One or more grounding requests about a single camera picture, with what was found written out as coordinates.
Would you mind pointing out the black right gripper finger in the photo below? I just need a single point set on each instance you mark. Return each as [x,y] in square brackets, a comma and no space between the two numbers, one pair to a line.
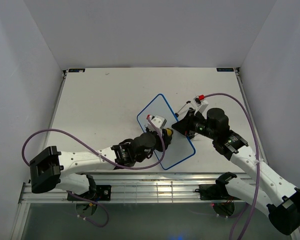
[184,125]
[191,136]

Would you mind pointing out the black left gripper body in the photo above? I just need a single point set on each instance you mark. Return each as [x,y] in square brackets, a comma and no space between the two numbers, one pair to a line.
[159,146]

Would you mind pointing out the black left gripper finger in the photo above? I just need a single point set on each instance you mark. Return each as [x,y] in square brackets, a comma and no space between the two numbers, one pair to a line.
[163,132]
[167,140]

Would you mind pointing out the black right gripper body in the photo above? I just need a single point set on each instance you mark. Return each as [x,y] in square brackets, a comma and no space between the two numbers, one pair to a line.
[200,126]

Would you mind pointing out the yellow whiteboard eraser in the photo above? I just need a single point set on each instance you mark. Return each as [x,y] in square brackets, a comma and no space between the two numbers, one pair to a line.
[169,131]

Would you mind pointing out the blue framed small whiteboard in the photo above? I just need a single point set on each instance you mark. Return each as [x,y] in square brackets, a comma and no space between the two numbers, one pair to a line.
[181,147]

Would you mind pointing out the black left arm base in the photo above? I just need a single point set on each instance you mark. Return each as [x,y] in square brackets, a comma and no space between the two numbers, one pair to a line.
[96,193]

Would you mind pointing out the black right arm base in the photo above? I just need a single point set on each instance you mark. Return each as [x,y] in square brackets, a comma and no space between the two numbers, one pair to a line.
[213,192]

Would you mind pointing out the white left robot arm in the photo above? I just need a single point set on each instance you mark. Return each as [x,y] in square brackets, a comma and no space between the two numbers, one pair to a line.
[54,169]

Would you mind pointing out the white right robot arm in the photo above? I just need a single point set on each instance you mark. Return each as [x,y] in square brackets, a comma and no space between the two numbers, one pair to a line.
[277,198]

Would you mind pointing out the blue label sticker right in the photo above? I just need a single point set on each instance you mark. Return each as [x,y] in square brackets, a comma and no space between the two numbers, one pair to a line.
[225,69]

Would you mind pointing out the blue label sticker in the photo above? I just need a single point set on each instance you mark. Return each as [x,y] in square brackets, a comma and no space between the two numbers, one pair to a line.
[76,70]
[225,69]

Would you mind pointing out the blue label sticker left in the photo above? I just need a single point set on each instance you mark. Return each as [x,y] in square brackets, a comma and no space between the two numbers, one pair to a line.
[76,70]

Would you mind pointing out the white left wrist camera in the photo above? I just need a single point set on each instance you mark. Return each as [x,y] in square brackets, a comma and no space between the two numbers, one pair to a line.
[158,121]

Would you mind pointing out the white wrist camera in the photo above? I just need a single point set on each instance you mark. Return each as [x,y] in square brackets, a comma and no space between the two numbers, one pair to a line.
[158,121]
[201,103]

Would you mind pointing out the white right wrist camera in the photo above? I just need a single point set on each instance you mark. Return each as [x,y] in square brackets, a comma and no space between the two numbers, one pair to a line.
[201,103]

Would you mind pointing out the aluminium table frame rails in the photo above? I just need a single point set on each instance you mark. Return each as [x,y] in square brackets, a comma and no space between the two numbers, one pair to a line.
[137,188]

